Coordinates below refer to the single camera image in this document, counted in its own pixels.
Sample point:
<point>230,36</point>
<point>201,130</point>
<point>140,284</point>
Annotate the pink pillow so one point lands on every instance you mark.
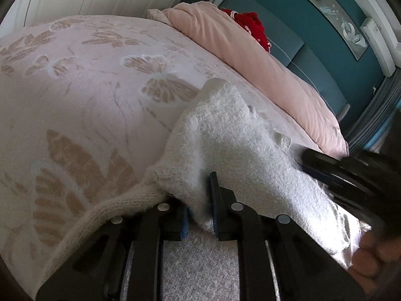
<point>250,65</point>

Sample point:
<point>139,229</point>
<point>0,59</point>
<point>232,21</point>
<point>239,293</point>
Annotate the red cloth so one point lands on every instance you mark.
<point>252,25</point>

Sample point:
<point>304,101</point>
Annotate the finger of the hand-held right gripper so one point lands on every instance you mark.
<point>316,160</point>

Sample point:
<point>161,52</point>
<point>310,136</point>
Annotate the floral wall picture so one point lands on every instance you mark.
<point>332,9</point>

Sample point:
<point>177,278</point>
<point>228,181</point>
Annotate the pink butterfly pattern blanket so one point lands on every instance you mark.
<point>81,100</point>

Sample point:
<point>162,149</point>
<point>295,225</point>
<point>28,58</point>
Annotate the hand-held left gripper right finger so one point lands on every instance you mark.
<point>214,194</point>

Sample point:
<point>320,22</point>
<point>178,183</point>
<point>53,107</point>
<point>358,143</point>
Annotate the teal padded headboard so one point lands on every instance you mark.
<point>300,47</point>

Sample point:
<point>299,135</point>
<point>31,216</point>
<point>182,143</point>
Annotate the white knit sweater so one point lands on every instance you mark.
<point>238,138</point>

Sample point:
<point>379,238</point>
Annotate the white door frame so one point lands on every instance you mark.
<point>380,28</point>

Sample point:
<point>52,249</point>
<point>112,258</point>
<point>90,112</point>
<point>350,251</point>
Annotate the grey striped curtain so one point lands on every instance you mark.
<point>380,109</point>

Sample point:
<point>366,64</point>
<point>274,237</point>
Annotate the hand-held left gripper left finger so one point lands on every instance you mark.
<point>184,223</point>

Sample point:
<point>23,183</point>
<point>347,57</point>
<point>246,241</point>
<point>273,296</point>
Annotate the person's right hand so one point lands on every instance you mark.
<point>372,254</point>

